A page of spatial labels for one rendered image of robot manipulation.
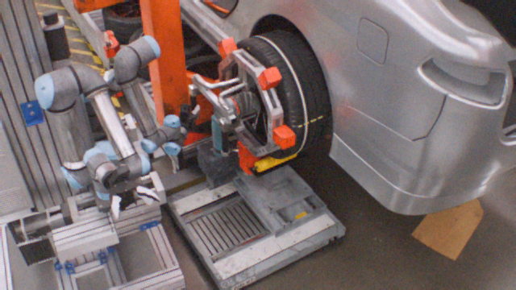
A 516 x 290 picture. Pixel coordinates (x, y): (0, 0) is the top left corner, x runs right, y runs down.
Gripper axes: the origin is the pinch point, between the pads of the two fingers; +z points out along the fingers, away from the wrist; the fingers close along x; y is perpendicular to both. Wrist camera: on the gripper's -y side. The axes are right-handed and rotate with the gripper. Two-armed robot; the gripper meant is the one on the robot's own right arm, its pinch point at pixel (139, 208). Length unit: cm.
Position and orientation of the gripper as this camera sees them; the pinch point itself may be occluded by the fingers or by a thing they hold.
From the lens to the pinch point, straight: 162.8
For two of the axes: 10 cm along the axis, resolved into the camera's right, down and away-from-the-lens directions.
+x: -7.6, 3.0, -5.7
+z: 6.4, 5.0, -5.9
